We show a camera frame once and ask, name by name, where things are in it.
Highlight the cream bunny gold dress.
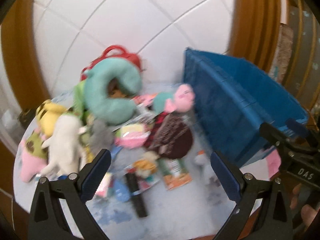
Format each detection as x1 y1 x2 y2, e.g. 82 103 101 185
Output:
132 151 159 179

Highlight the pastel tissue box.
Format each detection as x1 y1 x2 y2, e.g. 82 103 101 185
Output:
95 172 113 199

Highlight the grey plush toy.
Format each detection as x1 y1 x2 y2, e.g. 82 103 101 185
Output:
89 119 114 155

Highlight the yellow striped plush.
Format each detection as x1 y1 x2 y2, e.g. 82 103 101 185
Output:
35 99 67 137

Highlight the maroon knit beanie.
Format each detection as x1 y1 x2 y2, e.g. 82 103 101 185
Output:
143 112 193 159

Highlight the teal neck pillow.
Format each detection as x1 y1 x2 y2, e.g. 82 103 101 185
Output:
84 57 142 126

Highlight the white plush animal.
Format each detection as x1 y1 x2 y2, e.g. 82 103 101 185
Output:
40 114 87 176

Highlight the blue plastic crate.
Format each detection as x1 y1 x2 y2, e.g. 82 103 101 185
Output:
183 48 309 167

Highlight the green plush toy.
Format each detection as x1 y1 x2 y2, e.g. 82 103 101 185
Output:
73 80 90 124

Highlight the red handbag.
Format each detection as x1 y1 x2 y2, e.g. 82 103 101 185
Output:
80 45 143 81

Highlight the pink cloth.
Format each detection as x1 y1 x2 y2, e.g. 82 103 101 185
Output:
266 150 281 178

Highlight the rolled carpet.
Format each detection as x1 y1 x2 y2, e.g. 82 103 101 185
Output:
268 23 294 83

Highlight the pink pig plush teal body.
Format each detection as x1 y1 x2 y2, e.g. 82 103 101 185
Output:
152 83 195 114

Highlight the pink plush green spotted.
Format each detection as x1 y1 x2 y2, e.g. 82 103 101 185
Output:
20 128 48 183

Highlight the white seagull plush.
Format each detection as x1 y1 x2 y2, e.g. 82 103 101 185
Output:
194 150 216 185

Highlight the green orange medicine box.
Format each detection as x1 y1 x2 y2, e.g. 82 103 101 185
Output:
157 158 193 191

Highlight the person hand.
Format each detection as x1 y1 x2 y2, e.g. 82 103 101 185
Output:
290 184 319 228

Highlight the black bag roll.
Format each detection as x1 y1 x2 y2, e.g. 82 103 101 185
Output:
125 173 148 218

